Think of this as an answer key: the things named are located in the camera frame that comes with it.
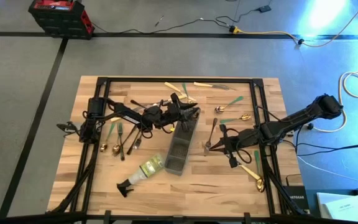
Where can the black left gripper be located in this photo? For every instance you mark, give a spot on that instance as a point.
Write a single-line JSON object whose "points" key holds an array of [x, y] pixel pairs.
{"points": [[172, 115]]}

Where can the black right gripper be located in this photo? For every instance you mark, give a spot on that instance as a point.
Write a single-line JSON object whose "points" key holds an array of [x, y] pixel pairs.
{"points": [[241, 140]]}

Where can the dark metal fork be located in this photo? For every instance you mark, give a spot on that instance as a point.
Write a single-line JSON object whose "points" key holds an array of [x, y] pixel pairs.
{"points": [[212, 127]]}

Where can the grey plastic silverware basket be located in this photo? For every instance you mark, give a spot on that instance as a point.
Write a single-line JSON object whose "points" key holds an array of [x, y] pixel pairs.
{"points": [[174, 168]]}

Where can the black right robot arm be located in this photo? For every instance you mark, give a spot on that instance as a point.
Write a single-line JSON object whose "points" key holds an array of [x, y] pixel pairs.
{"points": [[291, 119]]}

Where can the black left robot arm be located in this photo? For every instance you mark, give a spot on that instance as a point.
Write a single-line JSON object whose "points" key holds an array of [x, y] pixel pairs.
{"points": [[117, 109]]}

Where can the green-labelled spray bottle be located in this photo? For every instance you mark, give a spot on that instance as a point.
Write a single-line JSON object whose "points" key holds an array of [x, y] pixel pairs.
{"points": [[152, 166]]}

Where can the white power strip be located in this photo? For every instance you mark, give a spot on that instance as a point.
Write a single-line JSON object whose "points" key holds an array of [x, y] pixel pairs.
{"points": [[289, 134]]}

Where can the black Netgear box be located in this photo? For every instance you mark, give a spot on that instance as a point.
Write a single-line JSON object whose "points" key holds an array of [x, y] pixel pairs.
{"points": [[297, 199]]}

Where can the small pen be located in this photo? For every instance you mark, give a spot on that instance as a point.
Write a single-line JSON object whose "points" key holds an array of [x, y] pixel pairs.
{"points": [[159, 21]]}

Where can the dark storage box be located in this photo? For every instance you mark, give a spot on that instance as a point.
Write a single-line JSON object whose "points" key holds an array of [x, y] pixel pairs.
{"points": [[312, 202]]}

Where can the black power adapter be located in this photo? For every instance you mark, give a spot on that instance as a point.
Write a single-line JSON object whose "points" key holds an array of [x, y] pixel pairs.
{"points": [[264, 9]]}

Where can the white booklet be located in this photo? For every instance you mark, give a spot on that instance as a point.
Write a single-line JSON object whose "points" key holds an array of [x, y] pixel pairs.
{"points": [[343, 208]]}

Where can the red and black toolbox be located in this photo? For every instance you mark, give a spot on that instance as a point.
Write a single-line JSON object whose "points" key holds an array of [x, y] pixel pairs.
{"points": [[61, 18]]}

